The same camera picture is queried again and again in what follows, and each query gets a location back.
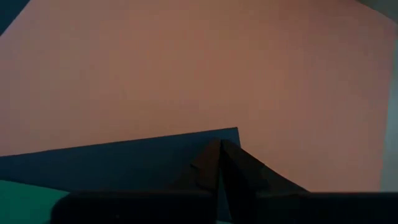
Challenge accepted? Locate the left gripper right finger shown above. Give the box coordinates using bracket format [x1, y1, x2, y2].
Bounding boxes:
[221, 140, 398, 224]

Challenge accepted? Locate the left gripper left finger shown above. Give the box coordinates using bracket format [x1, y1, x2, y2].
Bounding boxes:
[51, 139, 221, 224]

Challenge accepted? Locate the black paper sheet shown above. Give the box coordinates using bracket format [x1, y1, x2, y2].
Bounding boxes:
[0, 126, 242, 224]

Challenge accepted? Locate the orange paper sheet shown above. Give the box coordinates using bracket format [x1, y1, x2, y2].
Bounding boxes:
[0, 0, 398, 192]

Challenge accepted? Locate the green paper sheet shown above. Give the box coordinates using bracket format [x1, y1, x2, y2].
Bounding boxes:
[0, 179, 71, 224]

